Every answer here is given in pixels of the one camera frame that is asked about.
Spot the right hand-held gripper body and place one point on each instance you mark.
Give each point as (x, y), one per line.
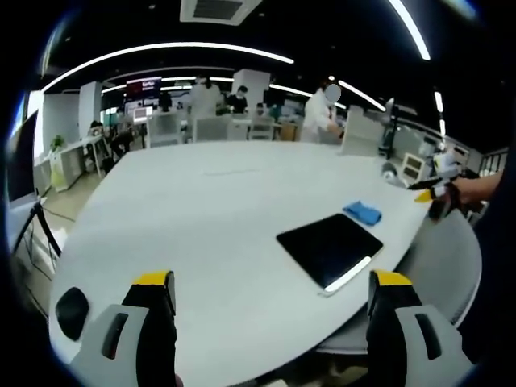
(445, 171)

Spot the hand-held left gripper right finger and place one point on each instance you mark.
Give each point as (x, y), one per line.
(403, 342)

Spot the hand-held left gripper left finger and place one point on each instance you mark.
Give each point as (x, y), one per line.
(133, 342)

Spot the blue cleaning cloth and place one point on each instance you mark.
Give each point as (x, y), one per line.
(363, 211)

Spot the black tablet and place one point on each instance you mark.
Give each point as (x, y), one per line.
(328, 248)

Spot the person's right hand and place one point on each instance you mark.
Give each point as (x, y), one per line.
(475, 189)

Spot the white storage cabinet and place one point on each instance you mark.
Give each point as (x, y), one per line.
(413, 166)

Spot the grey tape roll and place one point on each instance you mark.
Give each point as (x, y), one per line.
(390, 171)

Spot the black desk lamp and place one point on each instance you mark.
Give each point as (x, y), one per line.
(390, 129)

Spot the grey office chair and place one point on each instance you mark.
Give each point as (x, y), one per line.
(447, 266)

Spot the grey desk partition panel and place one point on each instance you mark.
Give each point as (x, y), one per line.
(360, 131)

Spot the black monitor stand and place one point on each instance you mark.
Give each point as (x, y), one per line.
(36, 230)

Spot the straight ceiling light strip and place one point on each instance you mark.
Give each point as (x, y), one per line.
(411, 26)

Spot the white side desk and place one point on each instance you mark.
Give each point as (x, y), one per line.
(78, 159)

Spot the black computer monitor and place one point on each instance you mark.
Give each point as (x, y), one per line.
(22, 161)

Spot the green potted plant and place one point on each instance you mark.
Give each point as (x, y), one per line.
(57, 143)

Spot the grey cubicle partition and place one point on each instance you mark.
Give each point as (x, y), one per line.
(213, 129)
(166, 129)

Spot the red display screen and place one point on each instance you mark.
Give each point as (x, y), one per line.
(143, 88)

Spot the ceiling air vent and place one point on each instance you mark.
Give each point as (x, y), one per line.
(219, 10)

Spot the long curved ceiling light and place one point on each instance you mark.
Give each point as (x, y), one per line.
(169, 48)

